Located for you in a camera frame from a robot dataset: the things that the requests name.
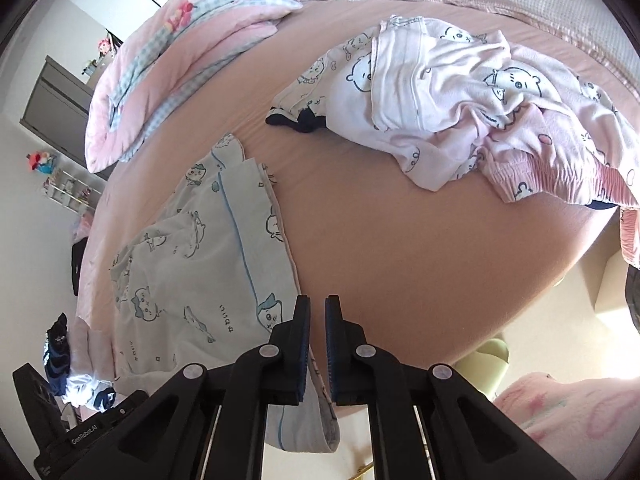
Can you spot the pink haired doll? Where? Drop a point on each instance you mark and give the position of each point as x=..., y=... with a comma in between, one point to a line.
x=105, y=46

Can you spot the white shelf rack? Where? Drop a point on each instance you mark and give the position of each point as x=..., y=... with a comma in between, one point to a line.
x=75, y=187

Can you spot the pink printed pajama pants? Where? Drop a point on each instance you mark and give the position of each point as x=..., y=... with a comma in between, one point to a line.
x=525, y=175

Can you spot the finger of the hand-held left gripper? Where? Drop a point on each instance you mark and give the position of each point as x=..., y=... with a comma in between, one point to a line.
x=37, y=400

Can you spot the pink cloth bundle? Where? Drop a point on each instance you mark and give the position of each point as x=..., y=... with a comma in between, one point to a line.
x=84, y=225

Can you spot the person's pink pajama leg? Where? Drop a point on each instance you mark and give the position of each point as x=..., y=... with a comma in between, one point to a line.
x=565, y=420

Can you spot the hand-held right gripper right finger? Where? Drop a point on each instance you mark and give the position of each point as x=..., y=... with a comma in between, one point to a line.
x=331, y=360

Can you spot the green slipper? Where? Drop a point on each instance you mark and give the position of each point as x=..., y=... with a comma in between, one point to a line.
x=485, y=365

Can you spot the black bag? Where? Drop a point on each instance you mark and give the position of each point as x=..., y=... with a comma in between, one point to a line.
x=79, y=267

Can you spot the light blue printed pajama pants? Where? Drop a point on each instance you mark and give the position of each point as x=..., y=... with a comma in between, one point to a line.
x=200, y=270

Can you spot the pink bed sheet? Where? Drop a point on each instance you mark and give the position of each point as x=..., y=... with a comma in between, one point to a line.
x=400, y=260

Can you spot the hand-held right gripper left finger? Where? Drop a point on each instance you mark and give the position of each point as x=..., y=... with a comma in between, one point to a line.
x=302, y=360

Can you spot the red and blue plush doll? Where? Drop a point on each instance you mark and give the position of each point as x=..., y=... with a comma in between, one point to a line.
x=41, y=162

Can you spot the grey door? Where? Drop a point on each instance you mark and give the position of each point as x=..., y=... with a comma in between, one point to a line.
x=55, y=105

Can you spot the folded pink checked quilt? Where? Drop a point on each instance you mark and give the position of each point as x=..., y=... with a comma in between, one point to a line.
x=150, y=85

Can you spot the pink printed pajama top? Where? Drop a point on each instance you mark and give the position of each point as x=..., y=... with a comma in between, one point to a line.
x=425, y=75

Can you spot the white garment with navy trim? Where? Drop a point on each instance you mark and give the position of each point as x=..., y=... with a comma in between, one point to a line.
x=85, y=390

